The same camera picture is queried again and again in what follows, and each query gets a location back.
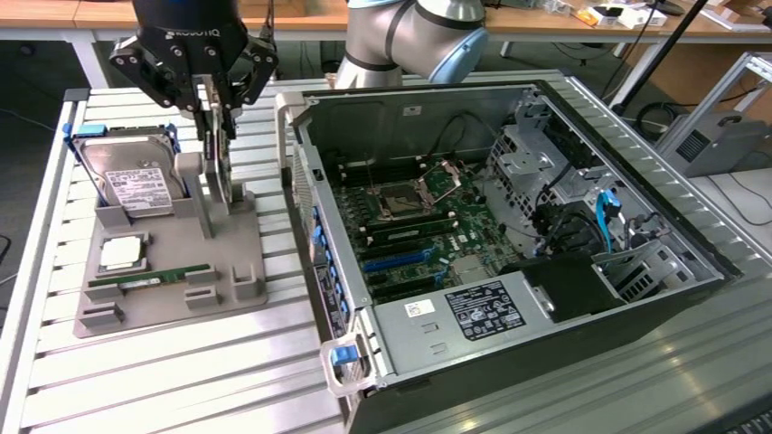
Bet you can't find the black open PC case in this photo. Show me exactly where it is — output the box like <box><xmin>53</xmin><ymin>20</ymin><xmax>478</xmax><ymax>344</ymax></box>
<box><xmin>273</xmin><ymin>80</ymin><xmax>744</xmax><ymax>434</ymax></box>

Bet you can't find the metal disk bay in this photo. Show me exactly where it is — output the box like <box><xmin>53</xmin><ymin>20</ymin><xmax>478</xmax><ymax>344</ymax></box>
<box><xmin>485</xmin><ymin>90</ymin><xmax>610</xmax><ymax>213</ymax></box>

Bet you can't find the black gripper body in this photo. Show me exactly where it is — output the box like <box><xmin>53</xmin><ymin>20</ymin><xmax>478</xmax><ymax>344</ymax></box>
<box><xmin>132</xmin><ymin>0</ymin><xmax>249</xmax><ymax>87</ymax></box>

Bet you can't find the silver hard disk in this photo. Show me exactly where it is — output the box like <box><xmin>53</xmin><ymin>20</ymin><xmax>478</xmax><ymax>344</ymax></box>
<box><xmin>81</xmin><ymin>135</ymin><xmax>185</xmax><ymax>218</ymax></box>

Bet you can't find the green Dell motherboard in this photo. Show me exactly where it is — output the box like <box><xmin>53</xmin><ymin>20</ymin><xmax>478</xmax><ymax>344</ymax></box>
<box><xmin>328</xmin><ymin>156</ymin><xmax>525</xmax><ymax>304</ymax></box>

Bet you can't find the grey parts rack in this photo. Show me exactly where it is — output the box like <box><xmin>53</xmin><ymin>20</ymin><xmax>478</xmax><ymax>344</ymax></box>
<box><xmin>70</xmin><ymin>151</ymin><xmax>272</xmax><ymax>340</ymax></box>

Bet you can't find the silver CPU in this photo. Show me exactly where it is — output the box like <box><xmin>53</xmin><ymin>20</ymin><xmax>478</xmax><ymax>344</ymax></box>
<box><xmin>98</xmin><ymin>237</ymin><xmax>149</xmax><ymax>272</ymax></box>

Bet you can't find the black plastic shroud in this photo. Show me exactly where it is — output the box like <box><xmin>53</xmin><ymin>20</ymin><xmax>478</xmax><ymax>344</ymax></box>
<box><xmin>517</xmin><ymin>252</ymin><xmax>626</xmax><ymax>325</ymax></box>

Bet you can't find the black keyboard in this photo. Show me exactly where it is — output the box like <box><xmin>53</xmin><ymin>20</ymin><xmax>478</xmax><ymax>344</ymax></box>
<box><xmin>704</xmin><ymin>413</ymin><xmax>772</xmax><ymax>434</ymax></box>

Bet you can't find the grey power supply unit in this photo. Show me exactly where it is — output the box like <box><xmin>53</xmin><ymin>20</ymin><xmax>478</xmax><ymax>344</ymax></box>
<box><xmin>370</xmin><ymin>270</ymin><xmax>556</xmax><ymax>376</ymax></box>

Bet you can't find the black stand pole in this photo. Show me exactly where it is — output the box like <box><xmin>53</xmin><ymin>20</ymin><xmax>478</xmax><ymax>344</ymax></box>
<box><xmin>609</xmin><ymin>0</ymin><xmax>712</xmax><ymax>114</ymax></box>

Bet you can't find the green loose RAM stick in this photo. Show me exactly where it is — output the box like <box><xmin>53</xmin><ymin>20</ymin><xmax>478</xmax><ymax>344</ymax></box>
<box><xmin>88</xmin><ymin>264</ymin><xmax>216</xmax><ymax>288</ymax></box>

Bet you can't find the CPU socket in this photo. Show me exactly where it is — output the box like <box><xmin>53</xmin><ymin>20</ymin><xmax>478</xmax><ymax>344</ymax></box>
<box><xmin>370</xmin><ymin>180</ymin><xmax>433</xmax><ymax>221</ymax></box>

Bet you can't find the blue disk caddy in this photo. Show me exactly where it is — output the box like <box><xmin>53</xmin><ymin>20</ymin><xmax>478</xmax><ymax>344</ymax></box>
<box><xmin>61</xmin><ymin>120</ymin><xmax>184</xmax><ymax>200</ymax></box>

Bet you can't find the installed RAM stick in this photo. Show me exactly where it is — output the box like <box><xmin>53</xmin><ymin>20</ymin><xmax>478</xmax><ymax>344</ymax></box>
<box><xmin>368</xmin><ymin>221</ymin><xmax>457</xmax><ymax>241</ymax></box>

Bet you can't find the graphics card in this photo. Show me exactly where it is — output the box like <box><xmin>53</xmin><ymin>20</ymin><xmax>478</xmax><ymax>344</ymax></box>
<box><xmin>196</xmin><ymin>74</ymin><xmax>234</xmax><ymax>205</ymax></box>

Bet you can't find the white cardboard box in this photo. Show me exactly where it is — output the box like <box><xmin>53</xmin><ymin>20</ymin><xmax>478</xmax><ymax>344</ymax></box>
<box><xmin>613</xmin><ymin>9</ymin><xmax>668</xmax><ymax>30</ymax></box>

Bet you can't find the aluminium profile frame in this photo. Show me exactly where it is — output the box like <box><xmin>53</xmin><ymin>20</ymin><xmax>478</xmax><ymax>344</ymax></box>
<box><xmin>684</xmin><ymin>51</ymin><xmax>772</xmax><ymax>137</ymax></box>

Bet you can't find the grey computer tower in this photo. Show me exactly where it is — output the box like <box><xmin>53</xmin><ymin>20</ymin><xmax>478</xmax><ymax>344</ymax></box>
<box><xmin>653</xmin><ymin>112</ymin><xmax>772</xmax><ymax>180</ymax></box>

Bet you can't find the metal socket cover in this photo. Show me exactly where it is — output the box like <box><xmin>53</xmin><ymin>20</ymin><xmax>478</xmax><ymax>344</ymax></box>
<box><xmin>414</xmin><ymin>160</ymin><xmax>469</xmax><ymax>204</ymax></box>

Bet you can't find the blue expansion slot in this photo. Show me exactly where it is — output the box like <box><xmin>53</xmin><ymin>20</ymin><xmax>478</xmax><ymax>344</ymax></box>
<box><xmin>360</xmin><ymin>250</ymin><xmax>438</xmax><ymax>273</ymax></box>

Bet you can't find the blue disk wire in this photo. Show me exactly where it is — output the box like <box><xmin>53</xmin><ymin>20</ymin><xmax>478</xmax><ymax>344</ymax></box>
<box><xmin>593</xmin><ymin>189</ymin><xmax>617</xmax><ymax>257</ymax></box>

